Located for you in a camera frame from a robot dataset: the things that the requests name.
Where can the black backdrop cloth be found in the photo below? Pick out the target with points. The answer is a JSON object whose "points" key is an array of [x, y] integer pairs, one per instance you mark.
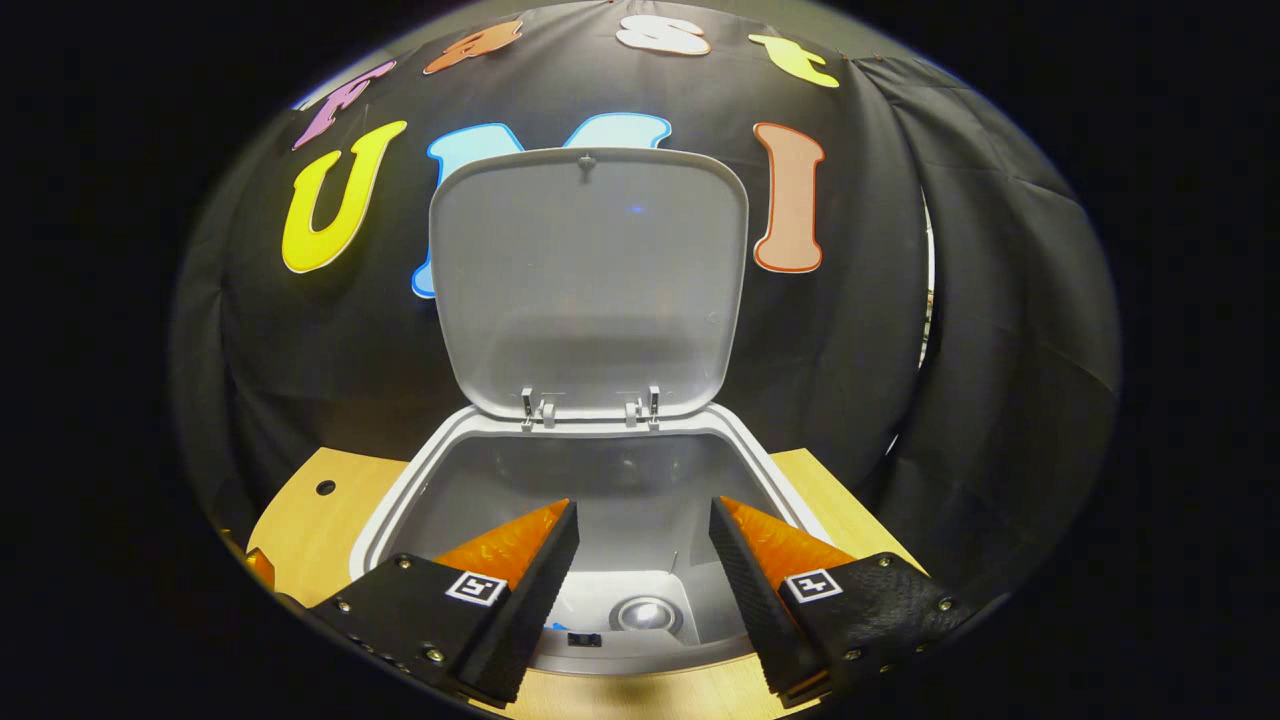
{"points": [[900, 350]]}

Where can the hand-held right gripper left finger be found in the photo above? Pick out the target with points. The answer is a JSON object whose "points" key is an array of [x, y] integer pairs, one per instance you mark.
{"points": [[535, 610]]}

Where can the silver pop can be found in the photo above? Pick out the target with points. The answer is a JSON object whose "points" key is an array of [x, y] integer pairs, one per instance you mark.
{"points": [[647, 613]]}

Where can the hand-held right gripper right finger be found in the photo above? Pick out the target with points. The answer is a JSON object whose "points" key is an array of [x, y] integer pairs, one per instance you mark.
{"points": [[755, 610]]}

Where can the white desktop garbage bin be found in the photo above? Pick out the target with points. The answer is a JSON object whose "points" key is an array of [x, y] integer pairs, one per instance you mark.
{"points": [[590, 270]]}

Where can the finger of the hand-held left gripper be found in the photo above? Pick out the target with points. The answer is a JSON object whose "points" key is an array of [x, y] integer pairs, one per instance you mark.
{"points": [[260, 568]]}

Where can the wooden desktop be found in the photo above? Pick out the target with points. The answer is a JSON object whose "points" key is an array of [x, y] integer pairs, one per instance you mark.
{"points": [[300, 520]]}

